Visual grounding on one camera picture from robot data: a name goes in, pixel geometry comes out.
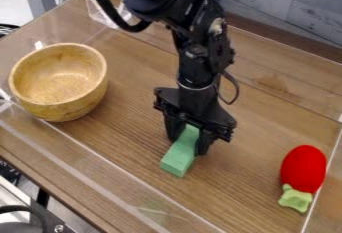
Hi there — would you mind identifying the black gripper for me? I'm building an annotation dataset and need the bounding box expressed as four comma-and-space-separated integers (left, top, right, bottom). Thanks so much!
153, 81, 236, 156

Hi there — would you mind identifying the green foam stick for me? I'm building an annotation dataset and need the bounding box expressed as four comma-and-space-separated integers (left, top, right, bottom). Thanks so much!
160, 125, 199, 177

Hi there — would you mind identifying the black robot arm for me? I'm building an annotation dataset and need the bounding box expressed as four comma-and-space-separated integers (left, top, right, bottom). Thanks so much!
96, 0, 236, 155

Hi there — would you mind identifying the brown wooden bowl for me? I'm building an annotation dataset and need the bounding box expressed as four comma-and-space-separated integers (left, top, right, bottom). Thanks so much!
8, 43, 108, 122

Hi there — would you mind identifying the red plush strawberry toy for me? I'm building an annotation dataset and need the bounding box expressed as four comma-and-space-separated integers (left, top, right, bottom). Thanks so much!
278, 145, 327, 213

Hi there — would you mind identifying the black clamp under table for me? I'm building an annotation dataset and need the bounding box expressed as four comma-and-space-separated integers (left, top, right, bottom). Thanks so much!
0, 204, 78, 233

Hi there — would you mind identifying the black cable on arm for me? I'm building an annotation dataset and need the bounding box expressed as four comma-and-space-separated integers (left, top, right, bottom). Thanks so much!
212, 70, 241, 106

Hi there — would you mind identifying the clear acrylic tray wall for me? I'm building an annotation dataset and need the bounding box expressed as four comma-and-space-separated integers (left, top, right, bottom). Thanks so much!
0, 0, 342, 233

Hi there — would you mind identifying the clear acrylic corner bracket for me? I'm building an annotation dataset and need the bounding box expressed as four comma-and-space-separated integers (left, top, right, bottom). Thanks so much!
85, 0, 133, 29

